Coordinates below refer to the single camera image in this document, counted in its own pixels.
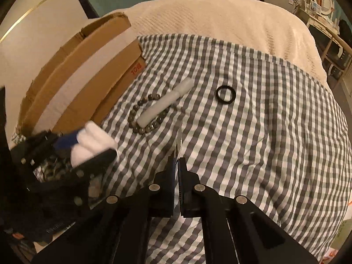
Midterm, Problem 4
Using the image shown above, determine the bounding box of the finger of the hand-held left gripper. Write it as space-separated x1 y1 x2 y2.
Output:
70 148 117 179
36 128 88 154

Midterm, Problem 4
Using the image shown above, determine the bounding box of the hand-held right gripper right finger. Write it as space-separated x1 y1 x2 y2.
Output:
177 157 319 264

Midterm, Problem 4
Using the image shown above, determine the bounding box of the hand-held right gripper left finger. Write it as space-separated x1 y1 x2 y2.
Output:
30 155 178 264

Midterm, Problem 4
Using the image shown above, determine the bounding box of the white cloth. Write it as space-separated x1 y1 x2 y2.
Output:
70 121 120 168

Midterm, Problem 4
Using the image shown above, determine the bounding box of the cardboard box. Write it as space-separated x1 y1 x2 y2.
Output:
16 12 146 143

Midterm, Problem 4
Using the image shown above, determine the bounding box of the white tube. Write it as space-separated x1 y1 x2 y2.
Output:
137 78 193 127

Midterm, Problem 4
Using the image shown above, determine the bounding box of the grey checked cloth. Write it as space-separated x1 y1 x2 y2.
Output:
91 33 351 264

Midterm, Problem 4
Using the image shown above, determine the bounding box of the cream blanket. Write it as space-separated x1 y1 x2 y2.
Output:
104 0 330 84

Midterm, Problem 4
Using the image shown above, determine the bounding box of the white vanity desk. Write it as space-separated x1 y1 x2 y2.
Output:
302 5 352 69

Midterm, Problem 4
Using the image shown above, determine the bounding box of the black bag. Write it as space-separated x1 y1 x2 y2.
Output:
338 19 350 36

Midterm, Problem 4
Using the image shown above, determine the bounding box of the grey bead bracelet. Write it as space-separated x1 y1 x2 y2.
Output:
128 93 170 135

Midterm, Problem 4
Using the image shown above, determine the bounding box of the black ring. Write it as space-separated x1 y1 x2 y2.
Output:
215 86 236 105

